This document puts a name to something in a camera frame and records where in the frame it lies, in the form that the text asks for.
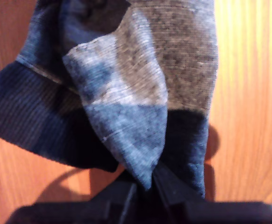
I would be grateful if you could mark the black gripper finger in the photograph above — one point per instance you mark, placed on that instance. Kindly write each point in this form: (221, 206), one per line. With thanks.
(171, 196)
(119, 200)

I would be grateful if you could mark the grey navy argyle sock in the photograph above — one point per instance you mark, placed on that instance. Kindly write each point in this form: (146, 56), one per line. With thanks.
(33, 112)
(185, 58)

